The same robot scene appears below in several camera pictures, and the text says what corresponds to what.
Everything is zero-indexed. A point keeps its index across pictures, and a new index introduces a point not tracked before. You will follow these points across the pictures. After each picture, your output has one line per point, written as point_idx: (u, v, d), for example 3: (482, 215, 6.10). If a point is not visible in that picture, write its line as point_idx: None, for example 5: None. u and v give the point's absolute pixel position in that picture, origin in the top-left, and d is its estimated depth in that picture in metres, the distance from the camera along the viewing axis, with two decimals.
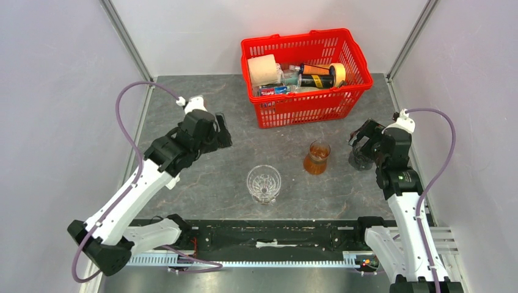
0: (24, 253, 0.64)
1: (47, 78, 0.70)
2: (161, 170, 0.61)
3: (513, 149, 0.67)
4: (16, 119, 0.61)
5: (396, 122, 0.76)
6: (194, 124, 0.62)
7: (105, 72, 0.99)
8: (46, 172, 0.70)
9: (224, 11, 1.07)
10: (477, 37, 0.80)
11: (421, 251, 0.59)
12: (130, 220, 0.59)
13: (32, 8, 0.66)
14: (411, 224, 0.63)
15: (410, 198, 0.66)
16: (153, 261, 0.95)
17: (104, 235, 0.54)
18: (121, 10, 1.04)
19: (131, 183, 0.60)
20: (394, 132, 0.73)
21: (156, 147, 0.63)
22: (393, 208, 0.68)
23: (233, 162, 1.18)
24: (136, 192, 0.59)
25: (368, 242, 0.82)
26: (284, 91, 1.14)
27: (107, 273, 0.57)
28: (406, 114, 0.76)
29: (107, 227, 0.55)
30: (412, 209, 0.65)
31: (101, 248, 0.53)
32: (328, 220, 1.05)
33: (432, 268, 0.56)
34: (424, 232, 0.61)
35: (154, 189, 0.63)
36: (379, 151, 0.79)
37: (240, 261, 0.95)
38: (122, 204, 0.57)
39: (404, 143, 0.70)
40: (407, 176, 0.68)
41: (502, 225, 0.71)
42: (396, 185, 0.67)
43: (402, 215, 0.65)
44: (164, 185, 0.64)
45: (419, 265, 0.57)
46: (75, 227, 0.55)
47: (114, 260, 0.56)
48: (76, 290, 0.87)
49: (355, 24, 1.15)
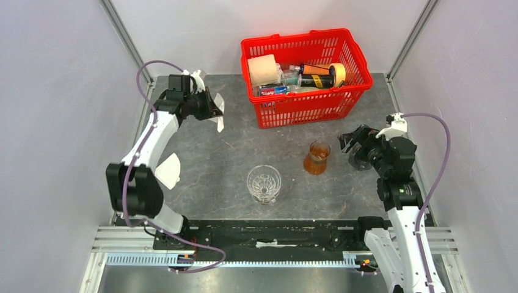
0: (24, 251, 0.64)
1: (47, 78, 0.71)
2: (173, 113, 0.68)
3: (513, 148, 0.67)
4: (16, 118, 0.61)
5: (386, 129, 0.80)
6: (177, 79, 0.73)
7: (105, 72, 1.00)
8: (47, 171, 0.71)
9: (225, 11, 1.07)
10: (476, 37, 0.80)
11: (419, 267, 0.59)
12: (156, 160, 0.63)
13: (32, 9, 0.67)
14: (410, 239, 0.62)
15: (410, 212, 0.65)
16: (153, 261, 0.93)
17: (145, 162, 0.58)
18: (121, 10, 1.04)
19: (151, 124, 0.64)
20: (399, 144, 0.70)
21: (159, 105, 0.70)
22: (392, 220, 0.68)
23: (233, 162, 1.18)
24: (159, 131, 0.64)
25: (368, 245, 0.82)
26: (284, 91, 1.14)
27: (151, 208, 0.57)
28: (399, 118, 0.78)
29: (144, 159, 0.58)
30: (412, 223, 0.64)
31: (145, 174, 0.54)
32: (328, 220, 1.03)
33: (429, 285, 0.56)
34: (423, 248, 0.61)
35: (169, 132, 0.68)
36: (382, 160, 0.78)
37: (241, 261, 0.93)
38: (151, 140, 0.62)
39: (408, 157, 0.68)
40: (408, 189, 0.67)
41: (501, 225, 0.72)
42: (397, 199, 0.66)
43: (401, 230, 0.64)
44: (173, 132, 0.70)
45: (416, 281, 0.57)
46: (113, 170, 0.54)
47: (154, 198, 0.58)
48: (76, 290, 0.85)
49: (355, 25, 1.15)
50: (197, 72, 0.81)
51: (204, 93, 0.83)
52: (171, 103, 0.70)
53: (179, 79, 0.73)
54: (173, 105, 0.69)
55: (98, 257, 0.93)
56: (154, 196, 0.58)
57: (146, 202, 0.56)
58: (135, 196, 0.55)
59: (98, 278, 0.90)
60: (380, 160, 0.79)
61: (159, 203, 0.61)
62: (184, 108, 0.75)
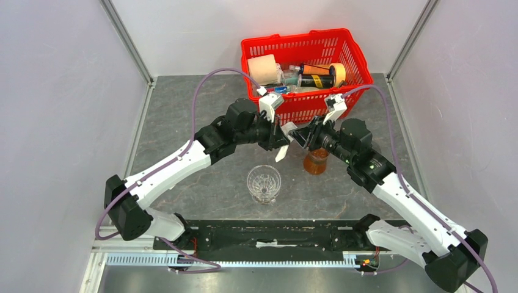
0: (25, 251, 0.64)
1: (46, 78, 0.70)
2: (207, 152, 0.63)
3: (513, 149, 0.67)
4: (16, 118, 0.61)
5: (329, 113, 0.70)
6: (236, 116, 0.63)
7: (105, 72, 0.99)
8: (47, 171, 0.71)
9: (225, 11, 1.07)
10: (476, 38, 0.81)
11: (434, 223, 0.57)
12: (160, 191, 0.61)
13: (32, 8, 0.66)
14: (408, 204, 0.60)
15: (391, 179, 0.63)
16: (153, 261, 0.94)
17: (140, 195, 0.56)
18: (121, 10, 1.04)
19: (177, 155, 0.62)
20: (351, 128, 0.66)
21: (204, 133, 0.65)
22: (379, 196, 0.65)
23: (233, 162, 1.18)
24: (179, 165, 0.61)
25: (375, 245, 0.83)
26: (284, 91, 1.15)
27: (124, 235, 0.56)
28: (340, 99, 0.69)
29: (140, 189, 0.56)
30: (401, 188, 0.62)
31: (133, 206, 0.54)
32: (328, 220, 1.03)
33: (452, 232, 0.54)
34: (423, 204, 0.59)
35: (192, 170, 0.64)
36: (341, 146, 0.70)
37: (240, 261, 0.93)
38: (163, 171, 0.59)
39: (366, 137, 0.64)
40: (376, 162, 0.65)
41: (501, 226, 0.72)
42: (375, 177, 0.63)
43: (397, 201, 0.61)
44: (202, 168, 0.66)
45: (440, 236, 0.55)
46: (113, 183, 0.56)
47: (134, 227, 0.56)
48: (76, 290, 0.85)
49: (355, 25, 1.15)
50: (271, 99, 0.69)
51: (270, 123, 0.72)
52: (213, 141, 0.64)
53: (236, 114, 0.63)
54: (211, 143, 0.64)
55: (98, 257, 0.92)
56: (135, 226, 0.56)
57: (122, 227, 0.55)
58: (116, 217, 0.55)
59: (98, 278, 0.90)
60: (338, 146, 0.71)
61: (140, 233, 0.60)
62: (230, 145, 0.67)
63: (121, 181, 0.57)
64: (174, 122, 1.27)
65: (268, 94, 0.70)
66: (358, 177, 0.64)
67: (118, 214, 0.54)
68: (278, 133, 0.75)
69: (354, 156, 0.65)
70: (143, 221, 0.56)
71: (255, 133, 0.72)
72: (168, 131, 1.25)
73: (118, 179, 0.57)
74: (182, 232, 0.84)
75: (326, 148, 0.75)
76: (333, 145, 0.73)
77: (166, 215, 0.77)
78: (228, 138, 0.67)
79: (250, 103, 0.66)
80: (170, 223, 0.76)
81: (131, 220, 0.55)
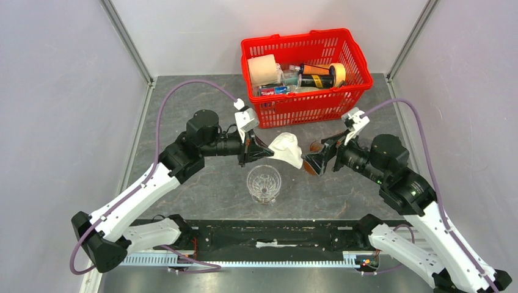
0: (26, 250, 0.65)
1: (47, 79, 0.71)
2: (171, 175, 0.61)
3: (513, 149, 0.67)
4: (16, 117, 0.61)
5: (350, 133, 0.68)
6: (195, 132, 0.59)
7: (104, 72, 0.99)
8: (47, 172, 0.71)
9: (224, 11, 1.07)
10: (476, 37, 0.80)
11: (468, 263, 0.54)
12: (129, 221, 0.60)
13: (32, 9, 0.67)
14: (445, 240, 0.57)
15: (433, 212, 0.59)
16: (152, 261, 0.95)
17: (106, 231, 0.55)
18: (121, 10, 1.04)
19: (140, 183, 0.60)
20: (384, 145, 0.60)
21: (169, 153, 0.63)
22: (413, 223, 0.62)
23: (233, 162, 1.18)
24: (144, 193, 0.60)
25: (375, 247, 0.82)
26: (284, 91, 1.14)
27: (100, 268, 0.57)
28: (359, 119, 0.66)
29: (105, 224, 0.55)
30: (440, 223, 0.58)
31: (101, 242, 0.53)
32: (328, 220, 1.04)
33: (485, 276, 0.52)
34: (461, 242, 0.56)
35: (160, 193, 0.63)
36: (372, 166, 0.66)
37: (240, 261, 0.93)
38: (129, 202, 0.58)
39: (402, 155, 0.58)
40: (416, 186, 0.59)
41: (501, 225, 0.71)
42: (415, 205, 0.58)
43: (432, 234, 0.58)
44: (170, 189, 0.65)
45: (471, 278, 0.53)
46: (79, 221, 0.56)
47: (109, 259, 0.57)
48: (76, 290, 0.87)
49: (355, 25, 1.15)
50: (243, 122, 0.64)
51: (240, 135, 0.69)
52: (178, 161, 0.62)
53: (194, 129, 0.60)
54: (179, 162, 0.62)
55: None
56: (110, 256, 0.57)
57: (96, 261, 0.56)
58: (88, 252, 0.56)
59: (98, 278, 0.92)
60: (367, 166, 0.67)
61: (119, 260, 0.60)
62: (196, 163, 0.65)
63: (86, 217, 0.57)
64: (174, 122, 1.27)
65: (242, 112, 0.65)
66: (395, 202, 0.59)
67: (89, 251, 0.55)
68: (257, 146, 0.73)
69: (388, 177, 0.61)
70: (116, 252, 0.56)
71: (224, 146, 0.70)
72: (168, 131, 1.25)
73: (82, 216, 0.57)
74: (180, 233, 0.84)
75: (353, 167, 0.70)
76: (361, 165, 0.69)
77: (153, 226, 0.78)
78: (195, 155, 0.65)
79: (211, 115, 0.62)
80: (160, 232, 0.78)
81: (103, 254, 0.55)
